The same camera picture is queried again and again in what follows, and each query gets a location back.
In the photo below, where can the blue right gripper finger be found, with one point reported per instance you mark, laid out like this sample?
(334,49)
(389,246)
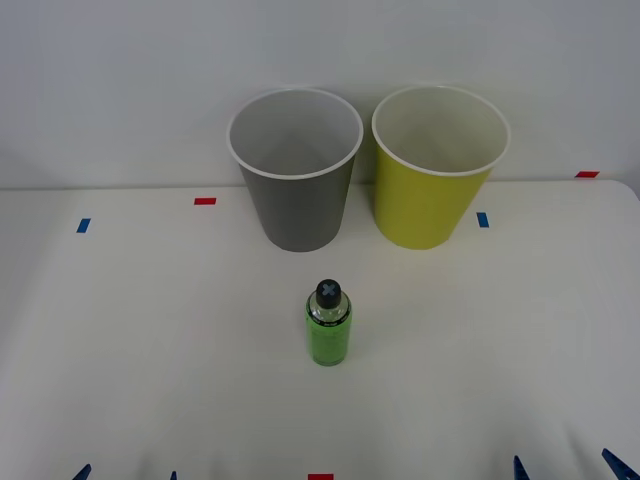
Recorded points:
(520,471)
(620,466)

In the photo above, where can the green bottle with black cap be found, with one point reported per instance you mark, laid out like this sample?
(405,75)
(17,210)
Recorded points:
(327,335)

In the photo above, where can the yellow-green plastic waste bin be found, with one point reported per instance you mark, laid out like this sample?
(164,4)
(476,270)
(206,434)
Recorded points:
(420,205)

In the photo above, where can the grey plastic waste bin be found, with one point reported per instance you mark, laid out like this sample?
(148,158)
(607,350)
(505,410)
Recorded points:
(300,210)

